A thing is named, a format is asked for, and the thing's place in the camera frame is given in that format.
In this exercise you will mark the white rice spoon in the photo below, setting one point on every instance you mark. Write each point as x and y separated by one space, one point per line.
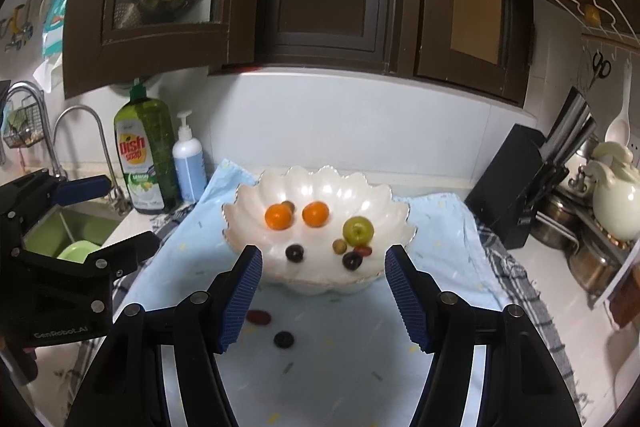
617 127

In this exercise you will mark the stainless steel pot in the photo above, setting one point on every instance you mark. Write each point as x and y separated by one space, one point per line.
595 264
560 219

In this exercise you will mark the green pear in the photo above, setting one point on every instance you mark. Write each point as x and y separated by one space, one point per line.
358 230

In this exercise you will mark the blue pump lotion bottle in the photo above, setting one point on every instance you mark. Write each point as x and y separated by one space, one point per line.
189 167

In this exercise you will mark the white scalloped ceramic bowl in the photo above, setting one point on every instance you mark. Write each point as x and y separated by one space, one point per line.
320 187

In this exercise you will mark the brown glass cabinet door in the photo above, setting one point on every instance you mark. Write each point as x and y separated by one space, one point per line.
90 7

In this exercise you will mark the hanging plastic bag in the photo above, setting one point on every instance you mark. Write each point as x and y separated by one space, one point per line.
54 17

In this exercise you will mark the light blue patterned cloth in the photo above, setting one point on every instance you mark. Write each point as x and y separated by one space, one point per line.
340 357

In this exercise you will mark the brown longan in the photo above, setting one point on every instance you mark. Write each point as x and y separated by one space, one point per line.
340 246
288 206

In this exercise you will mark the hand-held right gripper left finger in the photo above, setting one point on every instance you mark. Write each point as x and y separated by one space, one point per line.
242 297

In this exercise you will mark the large orange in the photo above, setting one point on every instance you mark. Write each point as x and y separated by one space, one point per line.
315 213

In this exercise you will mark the dark purple plum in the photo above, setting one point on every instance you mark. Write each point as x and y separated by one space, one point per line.
352 260
283 339
294 252

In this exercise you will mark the black knife block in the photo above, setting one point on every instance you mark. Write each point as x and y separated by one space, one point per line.
510 187

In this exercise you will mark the black scissors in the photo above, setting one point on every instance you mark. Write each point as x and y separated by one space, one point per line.
599 67

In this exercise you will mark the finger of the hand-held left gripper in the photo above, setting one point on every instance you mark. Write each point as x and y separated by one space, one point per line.
125 252
82 189

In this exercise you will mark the chrome faucet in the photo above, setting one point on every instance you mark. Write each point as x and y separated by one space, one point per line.
42 107
100 127

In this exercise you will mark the green plastic bowl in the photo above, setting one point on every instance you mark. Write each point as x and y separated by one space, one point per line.
77 252

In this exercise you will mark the steel sink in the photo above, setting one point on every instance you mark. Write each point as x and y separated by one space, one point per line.
75 222

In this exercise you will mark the red jujube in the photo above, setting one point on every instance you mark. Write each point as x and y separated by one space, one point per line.
364 250
260 317

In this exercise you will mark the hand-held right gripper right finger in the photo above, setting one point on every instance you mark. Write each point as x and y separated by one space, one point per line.
407 297

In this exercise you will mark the small orange tangerine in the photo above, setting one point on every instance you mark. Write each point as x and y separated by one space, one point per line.
278 217

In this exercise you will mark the blue checkered cloth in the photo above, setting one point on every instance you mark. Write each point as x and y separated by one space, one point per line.
530 307

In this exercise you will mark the white ceramic tureen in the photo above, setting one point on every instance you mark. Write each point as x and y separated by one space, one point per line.
615 192

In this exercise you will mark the green dish soap bottle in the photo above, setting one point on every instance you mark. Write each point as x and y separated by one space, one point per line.
145 147

